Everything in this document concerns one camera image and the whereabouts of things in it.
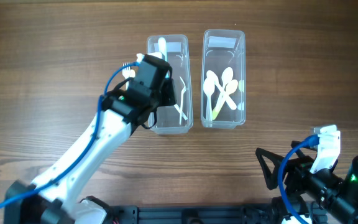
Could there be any white spoon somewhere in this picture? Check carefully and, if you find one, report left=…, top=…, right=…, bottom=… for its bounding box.
left=206, top=70, right=228, bottom=100
left=203, top=78, right=214, bottom=121

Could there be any white spoon angled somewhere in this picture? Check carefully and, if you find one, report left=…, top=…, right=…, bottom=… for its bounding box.
left=216, top=67, right=234, bottom=109

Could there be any yellow plastic spoon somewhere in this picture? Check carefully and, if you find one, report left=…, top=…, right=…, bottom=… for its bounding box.
left=212, top=80, right=238, bottom=120

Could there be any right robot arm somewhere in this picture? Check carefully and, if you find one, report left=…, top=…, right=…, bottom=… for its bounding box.
left=255, top=135, right=358, bottom=223

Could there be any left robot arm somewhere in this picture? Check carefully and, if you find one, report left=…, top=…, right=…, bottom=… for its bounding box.
left=0, top=53, right=175, bottom=223

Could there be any left clear plastic container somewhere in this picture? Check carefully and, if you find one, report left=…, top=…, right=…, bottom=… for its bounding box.
left=147, top=34, right=193, bottom=135

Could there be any clear plastic container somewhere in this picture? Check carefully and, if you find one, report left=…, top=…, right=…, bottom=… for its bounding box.
left=201, top=29, right=246, bottom=129
left=147, top=34, right=193, bottom=135

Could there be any right clear plastic container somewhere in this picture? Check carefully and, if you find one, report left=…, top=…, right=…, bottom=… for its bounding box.
left=201, top=29, right=246, bottom=129

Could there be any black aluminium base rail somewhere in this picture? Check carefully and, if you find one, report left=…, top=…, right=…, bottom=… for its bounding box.
left=51, top=202, right=328, bottom=224

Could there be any right blue cable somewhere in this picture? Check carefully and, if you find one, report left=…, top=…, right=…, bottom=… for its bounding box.
left=277, top=133, right=321, bottom=224

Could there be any blue cable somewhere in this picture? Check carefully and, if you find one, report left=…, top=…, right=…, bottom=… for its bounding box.
left=0, top=61, right=141, bottom=224
left=277, top=133, right=321, bottom=224

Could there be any left blue cable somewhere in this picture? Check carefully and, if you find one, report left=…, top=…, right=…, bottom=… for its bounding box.
left=0, top=61, right=141, bottom=224

